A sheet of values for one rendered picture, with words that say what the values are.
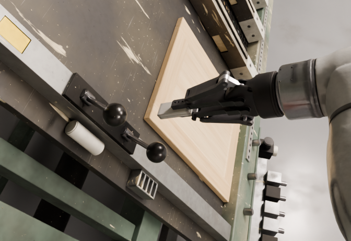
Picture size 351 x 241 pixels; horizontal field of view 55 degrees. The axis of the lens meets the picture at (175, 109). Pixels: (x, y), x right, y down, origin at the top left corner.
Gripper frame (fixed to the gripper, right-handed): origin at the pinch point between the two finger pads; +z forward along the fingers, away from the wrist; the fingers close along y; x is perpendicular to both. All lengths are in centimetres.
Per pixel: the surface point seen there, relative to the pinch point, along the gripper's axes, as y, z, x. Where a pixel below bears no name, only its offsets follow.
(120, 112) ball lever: 12.5, -0.1, 9.9
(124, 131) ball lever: 1.2, 9.8, 4.8
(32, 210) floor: -81, 150, -8
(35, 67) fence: 22.1, 11.7, 6.2
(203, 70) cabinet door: -25.5, 14.0, -36.7
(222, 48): -34, 14, -55
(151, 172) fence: -12.2, 11.6, 6.7
